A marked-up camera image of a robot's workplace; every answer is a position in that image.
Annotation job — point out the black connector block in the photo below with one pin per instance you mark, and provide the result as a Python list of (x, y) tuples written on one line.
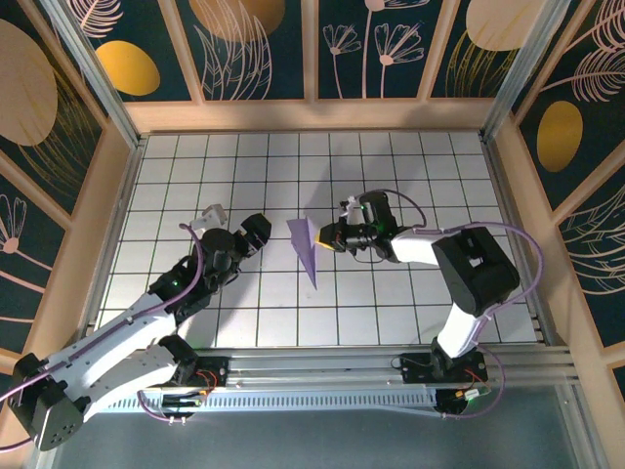
[(183, 400)]

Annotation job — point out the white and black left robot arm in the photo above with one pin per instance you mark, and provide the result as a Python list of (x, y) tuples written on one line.
[(112, 342)]

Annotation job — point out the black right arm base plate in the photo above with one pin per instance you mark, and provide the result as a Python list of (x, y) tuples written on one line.
[(415, 371)]

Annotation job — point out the aluminium table side rail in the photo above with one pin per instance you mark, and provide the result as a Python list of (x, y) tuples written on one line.
[(122, 205), (512, 220)]

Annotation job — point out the aluminium frame post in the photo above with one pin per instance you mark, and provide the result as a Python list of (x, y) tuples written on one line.
[(97, 78), (527, 63)]

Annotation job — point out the lilac paper sheet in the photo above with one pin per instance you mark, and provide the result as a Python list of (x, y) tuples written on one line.
[(303, 239)]

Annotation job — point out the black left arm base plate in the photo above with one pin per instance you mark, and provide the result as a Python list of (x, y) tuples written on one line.
[(215, 366)]

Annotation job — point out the small circuit board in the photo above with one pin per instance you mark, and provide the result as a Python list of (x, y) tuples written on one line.
[(469, 395)]

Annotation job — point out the aluminium mounting rail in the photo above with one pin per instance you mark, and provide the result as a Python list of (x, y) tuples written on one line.
[(317, 369)]

